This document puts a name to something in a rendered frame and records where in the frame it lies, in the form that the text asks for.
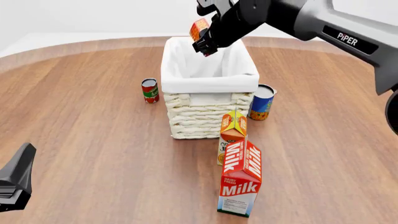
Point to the red and white milk carton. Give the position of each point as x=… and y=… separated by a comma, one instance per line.
x=239, y=177

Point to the silver-grey and black right robot arm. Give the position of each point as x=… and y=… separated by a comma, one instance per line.
x=342, y=28

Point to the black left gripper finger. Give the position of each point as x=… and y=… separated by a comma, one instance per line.
x=21, y=165

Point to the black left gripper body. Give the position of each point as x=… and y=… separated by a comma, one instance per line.
x=11, y=197

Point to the white wicker basket with liner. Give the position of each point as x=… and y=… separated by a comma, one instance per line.
x=199, y=112

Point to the orange and red butter box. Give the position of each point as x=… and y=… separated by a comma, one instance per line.
x=199, y=27

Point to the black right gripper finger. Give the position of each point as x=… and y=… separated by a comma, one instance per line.
x=204, y=45

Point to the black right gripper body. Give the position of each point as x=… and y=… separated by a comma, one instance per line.
x=225, y=28

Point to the blue can with orange print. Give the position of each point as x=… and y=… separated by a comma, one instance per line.
x=261, y=105

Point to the orange juice carton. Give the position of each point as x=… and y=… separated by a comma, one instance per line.
x=233, y=127

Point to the red tomato sauce can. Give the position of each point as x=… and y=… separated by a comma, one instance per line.
x=150, y=92

